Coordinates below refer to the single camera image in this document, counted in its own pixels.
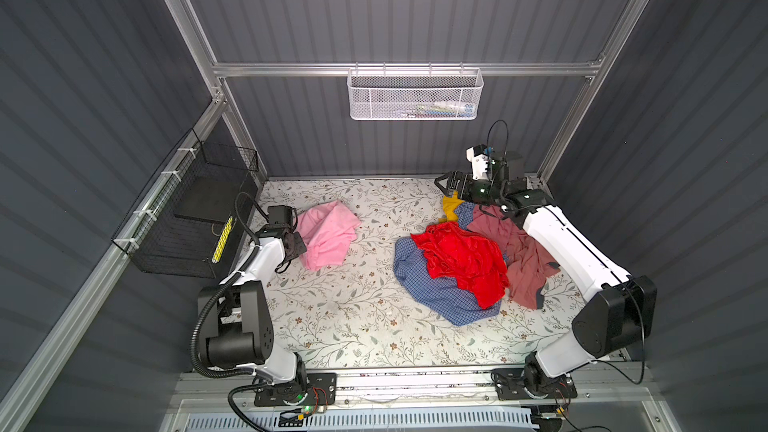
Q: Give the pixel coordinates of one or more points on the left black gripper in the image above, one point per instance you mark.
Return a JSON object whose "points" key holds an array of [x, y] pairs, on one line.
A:
{"points": [[297, 246]]}

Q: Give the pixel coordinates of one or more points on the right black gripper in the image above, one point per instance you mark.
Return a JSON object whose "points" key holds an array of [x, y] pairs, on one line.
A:
{"points": [[463, 184]]}

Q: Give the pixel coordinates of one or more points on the pink cloth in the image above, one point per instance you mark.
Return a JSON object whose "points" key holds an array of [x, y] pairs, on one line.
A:
{"points": [[328, 231]]}

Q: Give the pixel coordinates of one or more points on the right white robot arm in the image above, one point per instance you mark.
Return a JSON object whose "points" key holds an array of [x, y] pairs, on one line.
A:
{"points": [[619, 307]]}

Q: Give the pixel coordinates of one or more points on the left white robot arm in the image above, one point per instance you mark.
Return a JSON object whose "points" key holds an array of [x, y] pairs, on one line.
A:
{"points": [[234, 333]]}

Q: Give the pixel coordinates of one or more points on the yellow cloth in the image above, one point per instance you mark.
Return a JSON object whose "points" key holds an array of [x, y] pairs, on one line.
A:
{"points": [[453, 208]]}

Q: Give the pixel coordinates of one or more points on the red cloth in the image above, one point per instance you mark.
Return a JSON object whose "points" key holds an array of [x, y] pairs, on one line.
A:
{"points": [[475, 262]]}

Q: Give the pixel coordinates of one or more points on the maroon cloth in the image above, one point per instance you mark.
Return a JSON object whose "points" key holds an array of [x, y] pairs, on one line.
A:
{"points": [[529, 264]]}

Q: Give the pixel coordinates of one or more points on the blue checkered cloth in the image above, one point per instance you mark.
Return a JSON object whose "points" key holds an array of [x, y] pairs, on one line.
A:
{"points": [[441, 295]]}

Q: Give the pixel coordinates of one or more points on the yellow striped item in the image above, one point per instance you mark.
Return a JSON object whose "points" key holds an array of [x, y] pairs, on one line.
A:
{"points": [[222, 240]]}

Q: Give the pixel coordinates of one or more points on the items in white basket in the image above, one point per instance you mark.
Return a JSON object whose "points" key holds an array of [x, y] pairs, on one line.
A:
{"points": [[441, 110]]}

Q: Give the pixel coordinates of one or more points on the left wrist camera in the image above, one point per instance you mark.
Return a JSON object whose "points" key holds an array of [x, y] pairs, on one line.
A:
{"points": [[282, 216]]}

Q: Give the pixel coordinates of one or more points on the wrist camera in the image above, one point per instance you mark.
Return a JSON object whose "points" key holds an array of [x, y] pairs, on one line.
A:
{"points": [[480, 158], [282, 216]]}

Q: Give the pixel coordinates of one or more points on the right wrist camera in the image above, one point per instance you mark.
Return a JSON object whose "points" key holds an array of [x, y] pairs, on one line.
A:
{"points": [[480, 158]]}

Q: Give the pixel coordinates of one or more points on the black wire basket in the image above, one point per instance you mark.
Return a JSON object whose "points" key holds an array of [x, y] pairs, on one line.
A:
{"points": [[176, 230]]}

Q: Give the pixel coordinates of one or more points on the white wire mesh basket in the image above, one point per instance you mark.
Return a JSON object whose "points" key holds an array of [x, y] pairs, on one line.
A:
{"points": [[380, 94]]}

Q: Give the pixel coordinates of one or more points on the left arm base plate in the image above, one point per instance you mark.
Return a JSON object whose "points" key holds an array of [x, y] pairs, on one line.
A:
{"points": [[317, 389]]}

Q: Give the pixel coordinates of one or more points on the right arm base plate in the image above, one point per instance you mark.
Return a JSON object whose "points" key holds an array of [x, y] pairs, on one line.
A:
{"points": [[527, 383]]}

